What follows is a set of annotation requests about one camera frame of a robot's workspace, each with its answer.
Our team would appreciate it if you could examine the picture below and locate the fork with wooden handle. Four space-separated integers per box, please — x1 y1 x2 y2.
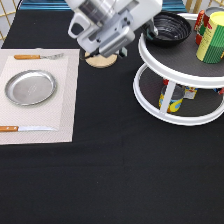
14 53 64 60

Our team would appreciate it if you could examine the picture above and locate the red box lower tier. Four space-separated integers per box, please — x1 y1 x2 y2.
213 87 224 95

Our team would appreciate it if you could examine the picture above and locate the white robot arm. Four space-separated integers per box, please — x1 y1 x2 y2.
65 0 163 57

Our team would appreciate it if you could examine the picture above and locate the black bowl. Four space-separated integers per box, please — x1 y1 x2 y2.
142 12 192 47

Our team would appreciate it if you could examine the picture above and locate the white two-tier lazy Susan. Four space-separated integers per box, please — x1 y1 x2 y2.
132 12 224 127

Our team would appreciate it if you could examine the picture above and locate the knife with wooden handle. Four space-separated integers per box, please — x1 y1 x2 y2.
0 126 56 132

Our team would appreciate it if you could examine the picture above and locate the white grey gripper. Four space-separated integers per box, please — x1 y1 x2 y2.
67 0 163 57

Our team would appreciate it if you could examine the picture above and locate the red labelled tin can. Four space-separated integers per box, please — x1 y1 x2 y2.
194 7 224 45

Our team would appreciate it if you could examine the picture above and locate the yellow green cylindrical container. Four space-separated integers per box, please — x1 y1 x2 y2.
196 11 224 64

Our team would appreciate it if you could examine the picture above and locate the silver metal plate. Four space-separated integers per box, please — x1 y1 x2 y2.
5 70 57 106

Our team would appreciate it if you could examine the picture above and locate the round wooden coaster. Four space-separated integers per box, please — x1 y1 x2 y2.
85 52 117 68

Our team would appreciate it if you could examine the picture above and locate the beige placemat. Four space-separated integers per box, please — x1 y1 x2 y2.
0 49 79 145

